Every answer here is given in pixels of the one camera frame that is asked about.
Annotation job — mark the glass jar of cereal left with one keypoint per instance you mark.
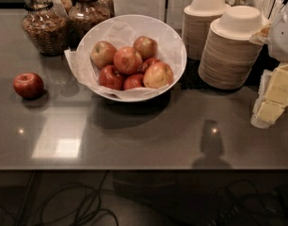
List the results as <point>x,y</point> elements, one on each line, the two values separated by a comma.
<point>47,30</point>

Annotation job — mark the glass jar of cereal right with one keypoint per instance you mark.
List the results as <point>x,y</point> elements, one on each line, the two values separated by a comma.
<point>85,14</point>

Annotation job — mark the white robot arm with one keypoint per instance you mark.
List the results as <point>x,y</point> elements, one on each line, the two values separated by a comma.
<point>278,38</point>

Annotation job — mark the stack of paper bowls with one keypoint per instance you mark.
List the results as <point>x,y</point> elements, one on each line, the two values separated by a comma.
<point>228,55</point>
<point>196,22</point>

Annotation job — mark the front stack of paper bowls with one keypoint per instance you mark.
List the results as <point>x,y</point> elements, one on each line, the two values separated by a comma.
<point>228,55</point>

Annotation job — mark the yellow apple front right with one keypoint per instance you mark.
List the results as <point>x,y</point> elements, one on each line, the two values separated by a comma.
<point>158,75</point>

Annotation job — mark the yellow-red apple left in bowl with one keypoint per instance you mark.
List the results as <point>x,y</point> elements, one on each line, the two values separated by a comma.
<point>102,54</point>

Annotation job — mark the small red apple front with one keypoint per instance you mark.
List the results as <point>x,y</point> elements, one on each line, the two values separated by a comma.
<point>134,81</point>

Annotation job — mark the red-yellow apple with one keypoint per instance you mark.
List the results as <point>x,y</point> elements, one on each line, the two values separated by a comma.
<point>127,60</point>
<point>146,46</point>

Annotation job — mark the white bowl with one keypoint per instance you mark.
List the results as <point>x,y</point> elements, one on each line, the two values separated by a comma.
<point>131,25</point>

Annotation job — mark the small red apple behind right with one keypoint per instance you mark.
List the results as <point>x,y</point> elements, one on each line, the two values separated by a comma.
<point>147,63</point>

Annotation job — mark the dark red apple front left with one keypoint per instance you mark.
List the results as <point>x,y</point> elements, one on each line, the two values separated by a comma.
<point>111,78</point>

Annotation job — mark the red apple on table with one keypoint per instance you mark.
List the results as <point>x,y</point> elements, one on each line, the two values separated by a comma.
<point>28,85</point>

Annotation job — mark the black mat under bowl stacks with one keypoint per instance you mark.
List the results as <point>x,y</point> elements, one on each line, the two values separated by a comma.
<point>192,80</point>

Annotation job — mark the small red apple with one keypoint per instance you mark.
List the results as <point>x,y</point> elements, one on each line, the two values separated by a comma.
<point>134,81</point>
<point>147,63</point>

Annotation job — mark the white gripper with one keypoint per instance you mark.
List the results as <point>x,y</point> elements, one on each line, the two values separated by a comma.
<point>284,37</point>

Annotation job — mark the rear stack of paper bowls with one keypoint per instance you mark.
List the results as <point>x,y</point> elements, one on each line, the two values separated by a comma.
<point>196,22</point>

